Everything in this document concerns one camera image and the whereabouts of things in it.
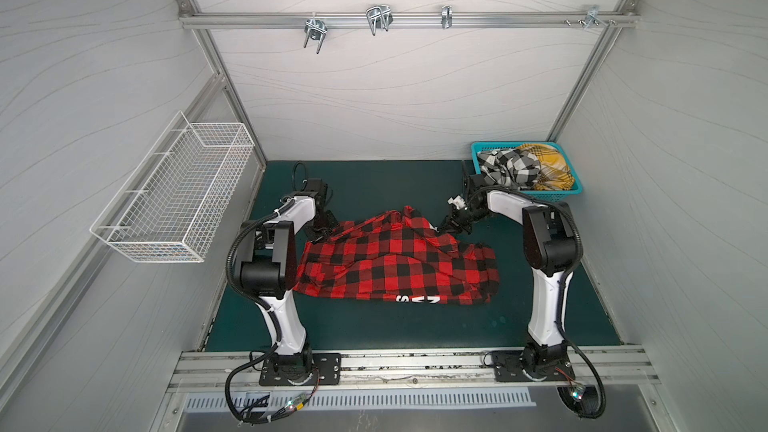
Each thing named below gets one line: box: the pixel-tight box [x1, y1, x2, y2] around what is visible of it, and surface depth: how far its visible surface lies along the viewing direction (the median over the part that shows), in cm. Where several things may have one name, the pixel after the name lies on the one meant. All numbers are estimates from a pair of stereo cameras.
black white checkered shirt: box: [478, 148, 541, 190], surface depth 107 cm
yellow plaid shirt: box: [516, 144, 575, 191], surface depth 106 cm
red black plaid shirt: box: [294, 206, 501, 305], surface depth 92 cm
